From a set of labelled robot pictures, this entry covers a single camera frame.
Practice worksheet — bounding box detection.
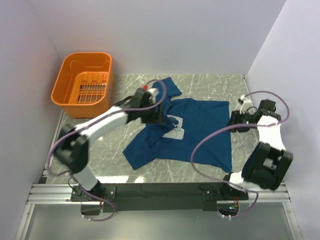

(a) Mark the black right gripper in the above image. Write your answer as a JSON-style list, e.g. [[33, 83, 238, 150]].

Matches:
[[224, 110, 258, 133]]

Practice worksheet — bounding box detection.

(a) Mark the orange plastic basket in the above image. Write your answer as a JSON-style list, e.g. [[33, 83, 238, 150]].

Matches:
[[51, 52, 114, 119]]

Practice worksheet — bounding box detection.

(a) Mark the aluminium frame rail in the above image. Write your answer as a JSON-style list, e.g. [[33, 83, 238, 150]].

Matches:
[[26, 182, 291, 205]]

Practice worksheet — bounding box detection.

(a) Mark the blue t shirt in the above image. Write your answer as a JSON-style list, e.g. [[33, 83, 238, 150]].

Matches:
[[122, 77, 230, 170]]

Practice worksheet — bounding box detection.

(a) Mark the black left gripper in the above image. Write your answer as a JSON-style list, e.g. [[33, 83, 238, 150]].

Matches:
[[140, 100, 166, 124]]

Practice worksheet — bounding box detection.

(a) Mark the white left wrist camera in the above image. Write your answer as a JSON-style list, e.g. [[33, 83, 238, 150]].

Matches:
[[142, 85, 159, 103]]

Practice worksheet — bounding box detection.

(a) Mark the black base beam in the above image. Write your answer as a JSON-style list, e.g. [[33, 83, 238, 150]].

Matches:
[[69, 181, 250, 216]]

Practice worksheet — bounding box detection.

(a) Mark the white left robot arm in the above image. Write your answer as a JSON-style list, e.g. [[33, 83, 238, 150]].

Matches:
[[51, 87, 166, 201]]

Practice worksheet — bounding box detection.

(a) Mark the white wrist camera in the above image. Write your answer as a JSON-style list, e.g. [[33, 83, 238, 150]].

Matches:
[[238, 95, 253, 114], [142, 85, 159, 103]]

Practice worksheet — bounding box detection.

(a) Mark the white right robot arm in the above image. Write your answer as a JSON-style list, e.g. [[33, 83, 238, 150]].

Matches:
[[219, 97, 293, 200]]

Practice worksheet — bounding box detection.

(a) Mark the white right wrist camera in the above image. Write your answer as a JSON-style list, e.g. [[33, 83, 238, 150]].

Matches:
[[238, 95, 253, 114]]

